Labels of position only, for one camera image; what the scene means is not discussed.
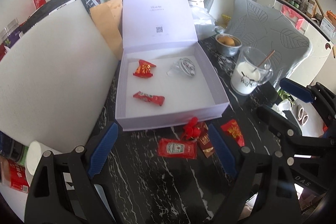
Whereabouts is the red gold snack packet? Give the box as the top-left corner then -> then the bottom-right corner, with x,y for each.
220,119 -> 245,147

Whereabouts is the red ketchup sachet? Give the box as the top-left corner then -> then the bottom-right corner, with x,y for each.
157,138 -> 197,159

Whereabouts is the white usb cable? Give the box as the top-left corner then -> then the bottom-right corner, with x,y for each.
175,56 -> 197,77

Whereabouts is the red twisted candy wrapper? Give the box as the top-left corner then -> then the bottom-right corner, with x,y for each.
133,92 -> 165,106

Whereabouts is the clear plastic cup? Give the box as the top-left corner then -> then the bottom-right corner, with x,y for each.
166,60 -> 184,77

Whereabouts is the large red snack packet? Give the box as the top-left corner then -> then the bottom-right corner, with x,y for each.
133,60 -> 156,79

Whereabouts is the crumpled white tissue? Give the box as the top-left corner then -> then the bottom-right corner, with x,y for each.
272,99 -> 291,117

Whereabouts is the red cardboard box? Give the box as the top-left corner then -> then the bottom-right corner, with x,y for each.
1,156 -> 29,193

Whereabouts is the glass mug with milk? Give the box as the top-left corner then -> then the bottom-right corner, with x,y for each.
230,47 -> 273,96

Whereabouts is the dark red tea packet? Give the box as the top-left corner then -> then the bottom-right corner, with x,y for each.
197,122 -> 215,158

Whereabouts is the grey leaf pattern chair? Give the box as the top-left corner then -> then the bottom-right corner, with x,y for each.
226,0 -> 313,90

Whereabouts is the small red toy fan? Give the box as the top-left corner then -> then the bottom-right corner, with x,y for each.
181,117 -> 203,140

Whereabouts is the steel bowl with fruit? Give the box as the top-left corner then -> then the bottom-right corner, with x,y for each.
215,34 -> 242,57

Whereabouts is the white plastic bag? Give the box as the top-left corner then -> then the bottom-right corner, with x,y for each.
191,7 -> 216,40

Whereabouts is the white gift box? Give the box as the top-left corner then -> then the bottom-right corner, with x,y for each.
115,0 -> 229,131

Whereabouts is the brown paper envelope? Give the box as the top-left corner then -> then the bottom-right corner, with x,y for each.
89,0 -> 123,60

